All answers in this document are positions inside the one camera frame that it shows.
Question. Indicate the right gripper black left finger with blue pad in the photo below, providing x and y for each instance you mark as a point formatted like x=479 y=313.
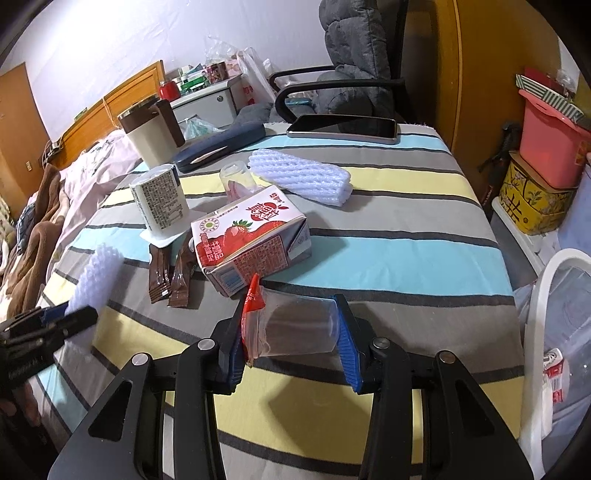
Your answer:
x=121 y=436

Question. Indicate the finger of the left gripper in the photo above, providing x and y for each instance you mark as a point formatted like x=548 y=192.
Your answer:
x=33 y=320
x=64 y=328

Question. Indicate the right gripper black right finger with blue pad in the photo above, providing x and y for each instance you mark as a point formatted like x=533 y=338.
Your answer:
x=464 y=436

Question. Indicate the clear plastic bottle red label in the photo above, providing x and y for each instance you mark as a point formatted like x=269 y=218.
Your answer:
x=554 y=370

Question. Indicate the clear zip bag red seal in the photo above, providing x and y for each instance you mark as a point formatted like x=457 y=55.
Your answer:
x=280 y=324

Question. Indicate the strawberry milk carton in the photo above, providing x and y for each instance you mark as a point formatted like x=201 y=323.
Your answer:
x=261 y=234

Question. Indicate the white foam fruit net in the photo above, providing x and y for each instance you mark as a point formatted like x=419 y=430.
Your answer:
x=316 y=181

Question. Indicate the clear plastic cup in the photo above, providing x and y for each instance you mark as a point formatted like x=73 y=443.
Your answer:
x=237 y=181

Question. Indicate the white round trash bin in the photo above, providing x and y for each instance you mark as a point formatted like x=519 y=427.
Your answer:
x=555 y=426

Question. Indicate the brown blanket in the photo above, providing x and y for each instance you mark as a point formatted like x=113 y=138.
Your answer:
x=27 y=278

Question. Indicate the brown snack wrapper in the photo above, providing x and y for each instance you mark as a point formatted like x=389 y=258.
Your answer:
x=171 y=283

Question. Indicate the pink bedding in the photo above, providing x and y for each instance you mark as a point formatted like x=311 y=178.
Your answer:
x=89 y=180

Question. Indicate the white yogurt cup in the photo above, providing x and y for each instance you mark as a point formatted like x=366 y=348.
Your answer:
x=162 y=205

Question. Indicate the white storage box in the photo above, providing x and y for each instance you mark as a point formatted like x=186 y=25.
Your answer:
x=525 y=256

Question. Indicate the wooden headboard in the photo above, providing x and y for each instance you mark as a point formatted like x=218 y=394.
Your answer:
x=102 y=118

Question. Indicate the beige brown thermos mug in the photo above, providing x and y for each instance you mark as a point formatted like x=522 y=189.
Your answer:
x=152 y=128

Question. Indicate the light blue round bin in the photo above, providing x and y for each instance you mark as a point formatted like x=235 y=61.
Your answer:
x=575 y=231

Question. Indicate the yellow floral box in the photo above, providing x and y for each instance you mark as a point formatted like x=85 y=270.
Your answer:
x=532 y=204

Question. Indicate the green patterned plastic bag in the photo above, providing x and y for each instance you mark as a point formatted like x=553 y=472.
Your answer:
x=193 y=127

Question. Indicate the striped tablecloth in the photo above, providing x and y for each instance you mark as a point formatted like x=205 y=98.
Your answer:
x=411 y=250

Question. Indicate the red mug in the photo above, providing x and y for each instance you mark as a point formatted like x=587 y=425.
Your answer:
x=168 y=90

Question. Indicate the dark blue glasses case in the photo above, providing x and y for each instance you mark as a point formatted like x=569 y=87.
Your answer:
x=218 y=145

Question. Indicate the white bedside cabinet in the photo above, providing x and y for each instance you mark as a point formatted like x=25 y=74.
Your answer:
x=218 y=104

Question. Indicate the pink plastic storage box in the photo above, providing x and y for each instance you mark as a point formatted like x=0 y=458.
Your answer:
x=552 y=144

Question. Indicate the black smartphone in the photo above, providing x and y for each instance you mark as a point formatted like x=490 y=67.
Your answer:
x=345 y=127

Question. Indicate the striped flat box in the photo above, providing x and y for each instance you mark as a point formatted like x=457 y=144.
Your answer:
x=554 y=99

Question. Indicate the wooden wardrobe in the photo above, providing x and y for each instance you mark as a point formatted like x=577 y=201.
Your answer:
x=460 y=59

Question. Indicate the black office chair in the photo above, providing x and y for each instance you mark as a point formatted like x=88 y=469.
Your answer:
x=306 y=79

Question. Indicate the grey chair cushion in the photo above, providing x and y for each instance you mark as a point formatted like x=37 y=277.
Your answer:
x=356 y=43

